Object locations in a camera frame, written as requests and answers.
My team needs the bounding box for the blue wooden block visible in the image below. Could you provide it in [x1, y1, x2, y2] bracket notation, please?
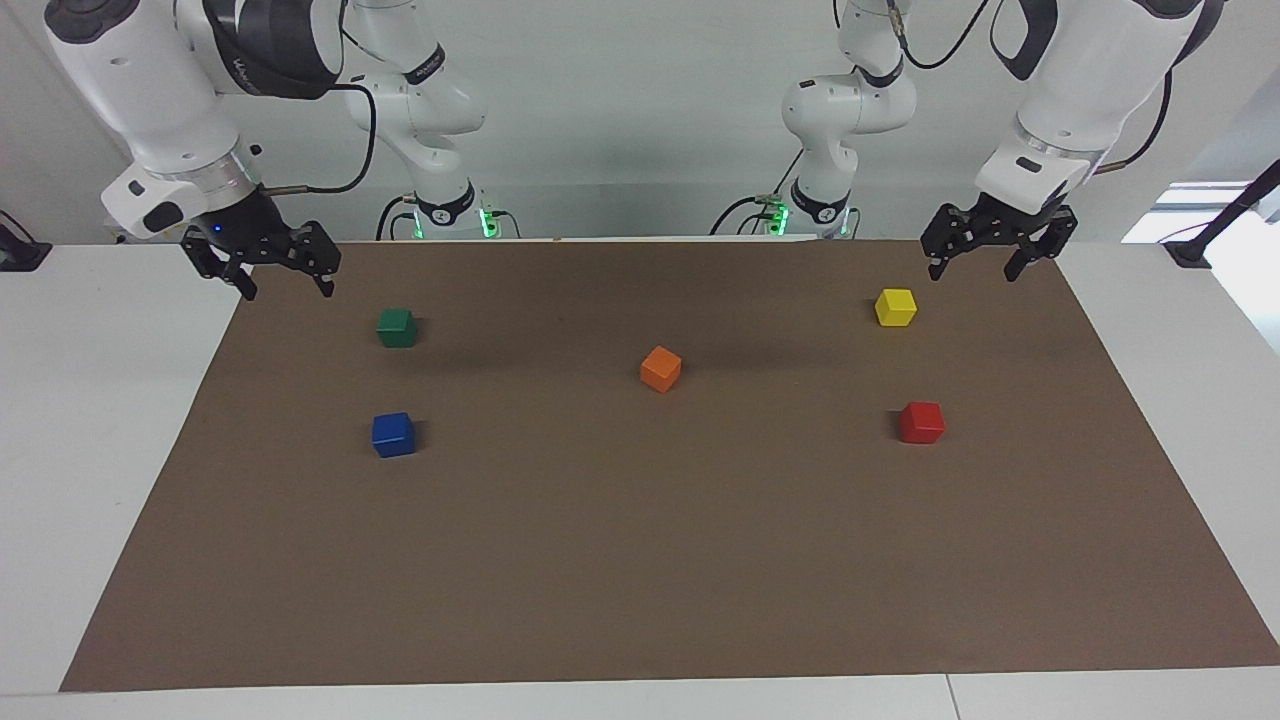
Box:
[372, 412, 417, 459]

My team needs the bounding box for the black stand with pole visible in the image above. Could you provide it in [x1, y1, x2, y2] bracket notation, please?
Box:
[1165, 158, 1280, 269]

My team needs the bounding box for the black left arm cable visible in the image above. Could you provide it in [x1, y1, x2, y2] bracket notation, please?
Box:
[885, 0, 1176, 176]

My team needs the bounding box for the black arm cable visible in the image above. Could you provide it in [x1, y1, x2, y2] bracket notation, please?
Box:
[262, 83, 379, 196]
[885, 0, 1176, 176]

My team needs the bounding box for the red wooden block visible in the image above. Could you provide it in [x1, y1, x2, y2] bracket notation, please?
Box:
[899, 402, 946, 445]

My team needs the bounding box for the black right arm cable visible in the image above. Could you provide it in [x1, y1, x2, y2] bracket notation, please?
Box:
[262, 83, 379, 196]

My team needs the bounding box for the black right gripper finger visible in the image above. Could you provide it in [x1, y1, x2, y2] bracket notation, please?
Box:
[182, 230, 259, 301]
[288, 221, 342, 298]

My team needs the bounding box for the black left base cable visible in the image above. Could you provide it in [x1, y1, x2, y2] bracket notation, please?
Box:
[710, 150, 806, 236]

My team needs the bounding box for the black right base cable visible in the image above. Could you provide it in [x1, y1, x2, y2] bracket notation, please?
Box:
[375, 195, 416, 241]

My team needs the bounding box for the brown paper mat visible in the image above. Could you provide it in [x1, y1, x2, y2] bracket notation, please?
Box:
[60, 238, 1280, 693]

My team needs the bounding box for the orange wooden block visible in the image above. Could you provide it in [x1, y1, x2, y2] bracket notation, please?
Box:
[640, 346, 683, 394]

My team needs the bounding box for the black base cable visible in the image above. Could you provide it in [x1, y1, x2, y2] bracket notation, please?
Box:
[375, 195, 416, 241]
[710, 150, 806, 236]

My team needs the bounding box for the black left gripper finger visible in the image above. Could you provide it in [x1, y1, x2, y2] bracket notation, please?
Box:
[1004, 204, 1079, 283]
[920, 204, 987, 282]

